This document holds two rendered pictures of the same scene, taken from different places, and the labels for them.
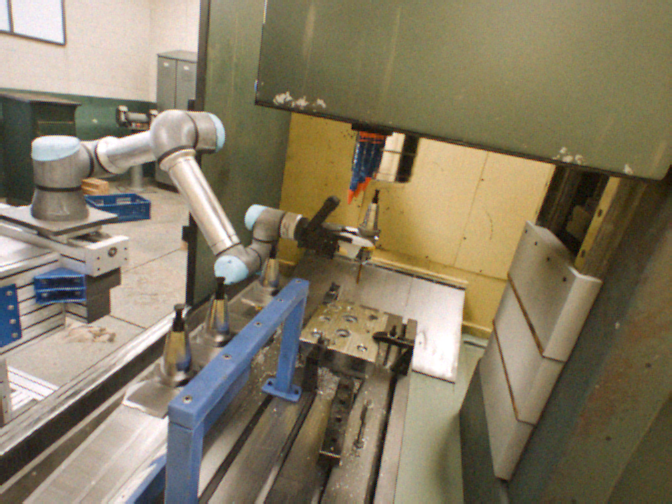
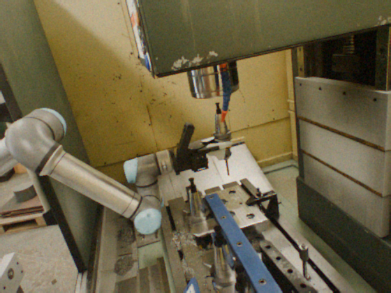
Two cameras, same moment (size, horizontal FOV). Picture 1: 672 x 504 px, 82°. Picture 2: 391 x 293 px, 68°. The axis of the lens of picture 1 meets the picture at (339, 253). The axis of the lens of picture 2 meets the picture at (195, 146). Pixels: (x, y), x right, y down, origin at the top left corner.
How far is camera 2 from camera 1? 39 cm
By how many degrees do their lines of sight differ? 19
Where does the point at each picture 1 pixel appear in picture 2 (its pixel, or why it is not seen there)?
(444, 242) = not seen: hidden behind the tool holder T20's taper
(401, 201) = (177, 106)
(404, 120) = (278, 40)
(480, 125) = (328, 22)
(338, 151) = (114, 93)
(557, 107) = not seen: outside the picture
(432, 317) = (239, 171)
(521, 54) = not seen: outside the picture
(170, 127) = (32, 136)
